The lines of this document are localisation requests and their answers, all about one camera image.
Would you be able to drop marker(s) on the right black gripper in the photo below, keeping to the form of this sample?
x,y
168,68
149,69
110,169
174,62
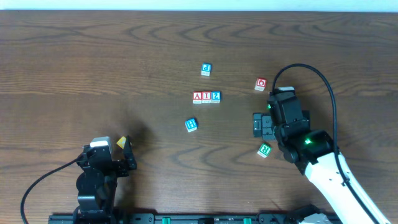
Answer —
x,y
265,126

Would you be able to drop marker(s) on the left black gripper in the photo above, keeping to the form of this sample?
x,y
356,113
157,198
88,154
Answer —
x,y
119,166

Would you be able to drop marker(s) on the blue number 2 block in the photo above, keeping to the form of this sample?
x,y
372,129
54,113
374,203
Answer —
x,y
215,97

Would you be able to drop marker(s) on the red letter I block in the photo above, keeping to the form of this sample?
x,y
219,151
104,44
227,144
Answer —
x,y
206,97

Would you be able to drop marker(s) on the red letter A block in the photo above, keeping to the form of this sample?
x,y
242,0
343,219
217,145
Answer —
x,y
197,97

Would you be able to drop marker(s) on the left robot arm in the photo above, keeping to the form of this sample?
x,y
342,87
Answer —
x,y
97,184

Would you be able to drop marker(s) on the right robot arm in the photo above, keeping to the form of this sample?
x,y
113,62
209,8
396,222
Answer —
x,y
333,178

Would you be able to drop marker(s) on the yellow wooden block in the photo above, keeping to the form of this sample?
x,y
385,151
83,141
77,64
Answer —
x,y
121,142

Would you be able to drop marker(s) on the green letter R block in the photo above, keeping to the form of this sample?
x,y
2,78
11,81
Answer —
x,y
264,150

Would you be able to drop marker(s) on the red letter O block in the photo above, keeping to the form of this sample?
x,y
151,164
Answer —
x,y
260,84

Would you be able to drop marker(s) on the blue letter H block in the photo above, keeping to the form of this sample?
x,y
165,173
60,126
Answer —
x,y
191,125

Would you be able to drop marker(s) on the blue letter P block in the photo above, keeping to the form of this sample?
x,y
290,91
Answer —
x,y
206,69

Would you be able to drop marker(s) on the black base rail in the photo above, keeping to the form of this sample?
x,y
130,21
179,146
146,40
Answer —
x,y
148,218

